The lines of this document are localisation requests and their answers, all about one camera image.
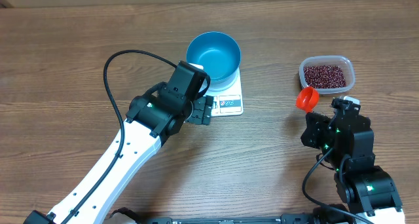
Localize red scoop with blue handle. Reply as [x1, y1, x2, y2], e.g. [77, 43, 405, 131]
[296, 86, 319, 113]

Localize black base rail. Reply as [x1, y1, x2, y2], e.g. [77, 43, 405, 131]
[107, 207, 354, 224]

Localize blue bowl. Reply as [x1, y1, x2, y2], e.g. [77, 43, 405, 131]
[186, 31, 242, 83]

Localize clear plastic container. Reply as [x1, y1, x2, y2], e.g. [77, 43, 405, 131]
[299, 55, 355, 94]

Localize white digital kitchen scale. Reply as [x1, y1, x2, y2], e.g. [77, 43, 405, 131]
[206, 69, 244, 117]

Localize red adzuki beans in container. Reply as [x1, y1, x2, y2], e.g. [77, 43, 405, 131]
[303, 65, 346, 88]

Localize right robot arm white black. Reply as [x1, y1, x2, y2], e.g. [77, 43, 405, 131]
[301, 113, 405, 223]

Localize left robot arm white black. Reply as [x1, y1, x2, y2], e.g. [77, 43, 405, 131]
[24, 82, 213, 224]

